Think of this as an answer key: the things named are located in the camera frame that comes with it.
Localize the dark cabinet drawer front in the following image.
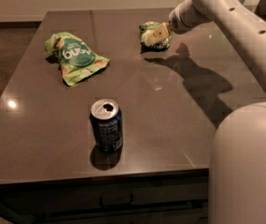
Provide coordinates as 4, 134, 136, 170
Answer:
1, 176, 208, 217

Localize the blue pepsi can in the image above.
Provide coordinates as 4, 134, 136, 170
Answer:
90, 99, 123, 153

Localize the large green snack bag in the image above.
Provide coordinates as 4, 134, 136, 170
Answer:
44, 32, 110, 87

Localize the green jalapeno chip bag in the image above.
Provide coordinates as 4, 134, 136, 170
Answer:
139, 21, 172, 49

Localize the dark drawer handle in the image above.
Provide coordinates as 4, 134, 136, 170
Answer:
99, 193, 133, 208

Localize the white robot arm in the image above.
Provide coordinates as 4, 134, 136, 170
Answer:
169, 0, 266, 224

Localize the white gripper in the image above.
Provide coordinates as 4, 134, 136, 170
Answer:
145, 0, 214, 46

